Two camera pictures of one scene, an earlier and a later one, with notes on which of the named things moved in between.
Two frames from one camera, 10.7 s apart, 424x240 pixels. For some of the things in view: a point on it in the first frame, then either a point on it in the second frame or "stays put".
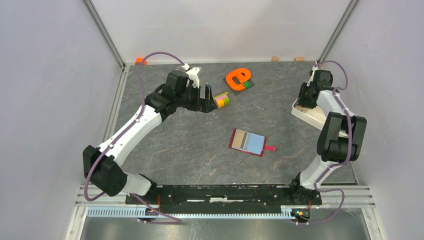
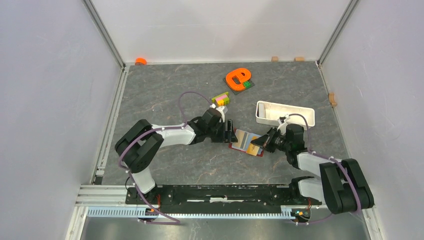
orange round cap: (138, 61) stays put
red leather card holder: (249, 143) stays put
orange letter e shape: (235, 79) stays put
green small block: (247, 84) stays put
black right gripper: (304, 87) → (265, 140)
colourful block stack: (222, 100) stays put
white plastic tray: (314, 117) → (269, 113)
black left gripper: (206, 105) → (226, 136)
